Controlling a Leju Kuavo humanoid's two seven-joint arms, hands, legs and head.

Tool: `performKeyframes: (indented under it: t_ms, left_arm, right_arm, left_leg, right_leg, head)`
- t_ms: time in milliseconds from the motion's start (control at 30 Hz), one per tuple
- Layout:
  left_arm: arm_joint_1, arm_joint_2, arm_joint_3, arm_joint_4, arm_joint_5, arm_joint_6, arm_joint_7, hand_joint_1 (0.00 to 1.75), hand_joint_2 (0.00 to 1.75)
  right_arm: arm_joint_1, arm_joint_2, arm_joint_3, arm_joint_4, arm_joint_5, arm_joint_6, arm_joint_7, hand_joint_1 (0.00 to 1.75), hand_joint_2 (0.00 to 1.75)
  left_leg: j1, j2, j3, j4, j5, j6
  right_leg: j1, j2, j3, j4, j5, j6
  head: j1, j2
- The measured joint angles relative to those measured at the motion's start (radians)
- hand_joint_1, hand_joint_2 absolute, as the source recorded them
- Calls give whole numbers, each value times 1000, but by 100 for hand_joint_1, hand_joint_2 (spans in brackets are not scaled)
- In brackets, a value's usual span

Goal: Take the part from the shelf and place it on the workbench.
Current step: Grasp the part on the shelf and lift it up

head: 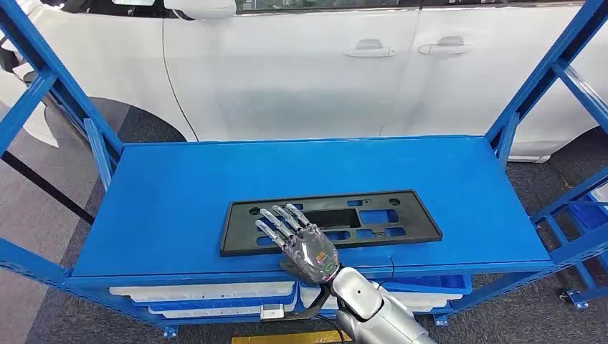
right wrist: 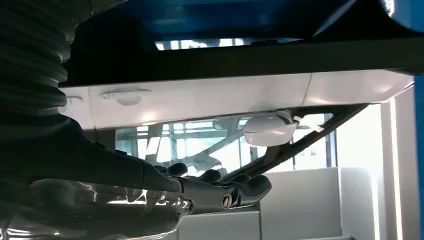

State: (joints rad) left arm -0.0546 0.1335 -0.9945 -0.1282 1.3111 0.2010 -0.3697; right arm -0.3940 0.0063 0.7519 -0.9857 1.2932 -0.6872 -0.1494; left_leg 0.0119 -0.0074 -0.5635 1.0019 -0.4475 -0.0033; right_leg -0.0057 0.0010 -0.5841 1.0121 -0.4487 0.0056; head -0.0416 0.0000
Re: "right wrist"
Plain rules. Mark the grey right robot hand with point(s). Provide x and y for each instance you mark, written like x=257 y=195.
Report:
x=82 y=172

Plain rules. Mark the white car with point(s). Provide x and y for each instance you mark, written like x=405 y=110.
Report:
x=215 y=99

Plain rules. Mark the white car side mirror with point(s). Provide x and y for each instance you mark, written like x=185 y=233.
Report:
x=268 y=130

